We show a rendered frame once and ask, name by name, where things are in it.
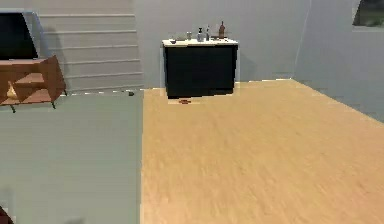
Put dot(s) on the small grey bottle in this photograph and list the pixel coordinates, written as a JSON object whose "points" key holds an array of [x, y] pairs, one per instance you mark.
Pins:
{"points": [[207, 34]]}

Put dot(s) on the brown bottle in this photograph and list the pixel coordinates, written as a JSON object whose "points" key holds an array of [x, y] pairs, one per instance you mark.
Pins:
{"points": [[221, 30]]}

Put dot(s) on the small reddish brown flat object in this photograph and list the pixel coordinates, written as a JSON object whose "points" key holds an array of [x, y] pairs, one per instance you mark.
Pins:
{"points": [[184, 101]]}

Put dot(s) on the black cabinet with white top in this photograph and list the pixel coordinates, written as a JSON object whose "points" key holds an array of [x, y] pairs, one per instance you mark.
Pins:
{"points": [[200, 68]]}

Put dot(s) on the small dark bowl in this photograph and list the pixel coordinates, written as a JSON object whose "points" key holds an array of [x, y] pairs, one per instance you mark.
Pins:
{"points": [[172, 41]]}

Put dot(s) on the small grey cup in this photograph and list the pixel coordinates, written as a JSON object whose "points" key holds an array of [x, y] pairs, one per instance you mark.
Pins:
{"points": [[189, 35]]}

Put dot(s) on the brown wooden tv stand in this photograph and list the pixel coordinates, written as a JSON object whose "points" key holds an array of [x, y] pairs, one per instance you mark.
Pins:
{"points": [[36, 81]]}

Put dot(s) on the pale yellow statuette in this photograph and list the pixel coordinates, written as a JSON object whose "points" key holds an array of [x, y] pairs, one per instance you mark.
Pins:
{"points": [[11, 91]]}

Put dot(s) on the black television set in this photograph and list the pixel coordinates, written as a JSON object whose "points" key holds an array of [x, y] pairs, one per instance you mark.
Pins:
{"points": [[15, 36]]}

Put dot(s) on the dark red furniture corner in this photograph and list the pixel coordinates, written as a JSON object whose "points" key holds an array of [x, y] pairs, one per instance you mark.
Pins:
{"points": [[4, 216]]}

